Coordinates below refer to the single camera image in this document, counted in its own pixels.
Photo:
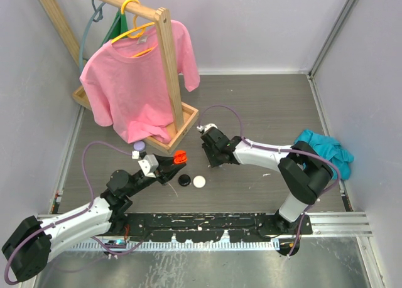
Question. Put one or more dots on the white slotted cable duct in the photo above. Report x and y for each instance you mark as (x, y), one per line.
(174, 246)

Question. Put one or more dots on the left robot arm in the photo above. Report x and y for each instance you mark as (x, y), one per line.
(34, 243)

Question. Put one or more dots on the teal crumpled cloth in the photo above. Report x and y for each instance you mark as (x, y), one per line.
(330, 149)

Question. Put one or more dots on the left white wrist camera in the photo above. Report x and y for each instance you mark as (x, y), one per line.
(147, 163)

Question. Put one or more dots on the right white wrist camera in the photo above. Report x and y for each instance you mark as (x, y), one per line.
(204, 128)

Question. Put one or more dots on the black earbud case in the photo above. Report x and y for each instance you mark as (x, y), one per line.
(184, 180)

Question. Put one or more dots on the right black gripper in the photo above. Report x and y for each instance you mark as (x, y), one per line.
(213, 162)

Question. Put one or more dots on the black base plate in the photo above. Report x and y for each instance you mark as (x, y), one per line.
(205, 227)

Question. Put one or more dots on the green garment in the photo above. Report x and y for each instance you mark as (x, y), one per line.
(118, 27)

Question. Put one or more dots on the yellow hanger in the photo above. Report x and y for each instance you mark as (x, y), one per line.
(137, 31)

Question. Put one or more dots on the white earbud case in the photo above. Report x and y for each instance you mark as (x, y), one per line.
(199, 181)

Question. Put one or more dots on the purple earbud case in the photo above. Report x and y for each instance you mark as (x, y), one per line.
(139, 146)

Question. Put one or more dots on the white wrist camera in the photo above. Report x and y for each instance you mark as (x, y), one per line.
(204, 128)
(147, 163)

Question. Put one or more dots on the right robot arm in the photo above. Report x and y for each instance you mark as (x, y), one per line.
(305, 173)

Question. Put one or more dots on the pink t-shirt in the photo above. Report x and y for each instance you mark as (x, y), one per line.
(125, 84)

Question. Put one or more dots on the red earbud case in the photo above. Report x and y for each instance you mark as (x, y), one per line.
(180, 157)

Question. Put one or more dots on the wooden clothes rack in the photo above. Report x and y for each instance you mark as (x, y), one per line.
(184, 115)

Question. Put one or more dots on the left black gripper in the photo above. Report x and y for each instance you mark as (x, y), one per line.
(161, 176)

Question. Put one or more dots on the teal hanger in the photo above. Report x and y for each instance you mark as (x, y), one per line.
(95, 18)

